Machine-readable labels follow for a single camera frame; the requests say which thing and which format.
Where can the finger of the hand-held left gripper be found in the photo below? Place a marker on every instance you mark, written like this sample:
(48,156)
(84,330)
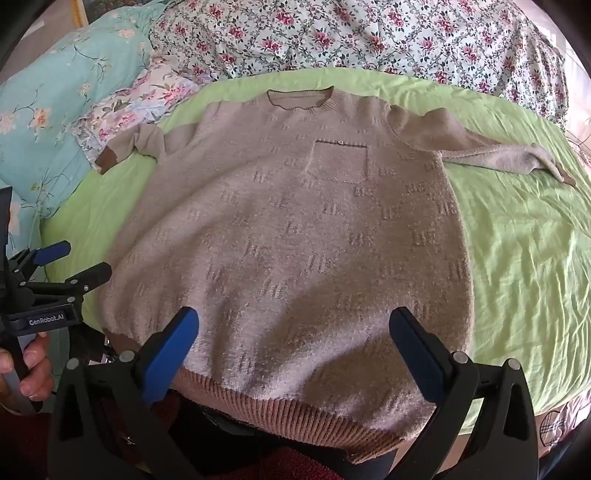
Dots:
(92,274)
(51,253)

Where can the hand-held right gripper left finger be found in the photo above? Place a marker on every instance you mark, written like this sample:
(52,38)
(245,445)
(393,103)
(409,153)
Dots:
(169,356)

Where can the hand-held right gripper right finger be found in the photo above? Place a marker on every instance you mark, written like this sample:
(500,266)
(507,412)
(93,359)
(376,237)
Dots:
(418,357)

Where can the beige knit sweater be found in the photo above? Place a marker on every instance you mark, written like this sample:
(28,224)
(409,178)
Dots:
(295,249)

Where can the person's left hand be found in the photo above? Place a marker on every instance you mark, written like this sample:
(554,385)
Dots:
(39,374)

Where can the green bed sheet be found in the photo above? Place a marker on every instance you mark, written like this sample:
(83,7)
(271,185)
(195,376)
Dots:
(521,258)

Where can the teal floral quilt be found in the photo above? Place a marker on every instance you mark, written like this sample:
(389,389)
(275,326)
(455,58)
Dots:
(51,106)

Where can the person's dark red clothing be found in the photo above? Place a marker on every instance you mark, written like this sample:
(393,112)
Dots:
(295,466)

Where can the pale floral pillow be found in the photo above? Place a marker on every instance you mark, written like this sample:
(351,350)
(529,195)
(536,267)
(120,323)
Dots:
(134,106)

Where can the gold framed landscape painting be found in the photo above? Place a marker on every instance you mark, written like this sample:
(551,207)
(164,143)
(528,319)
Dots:
(82,11)

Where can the white pink floral quilt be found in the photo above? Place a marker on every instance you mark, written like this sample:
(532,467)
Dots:
(369,37)

